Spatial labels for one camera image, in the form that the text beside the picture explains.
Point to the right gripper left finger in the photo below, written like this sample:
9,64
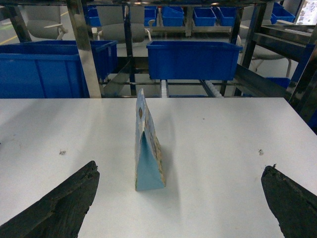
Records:
61,212

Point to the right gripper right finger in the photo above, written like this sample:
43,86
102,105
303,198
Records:
293,206

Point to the flower gift bag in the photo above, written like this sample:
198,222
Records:
148,157

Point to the large blue crate left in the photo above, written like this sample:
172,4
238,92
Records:
53,69

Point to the blue crate on rollers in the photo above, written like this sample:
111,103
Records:
194,60

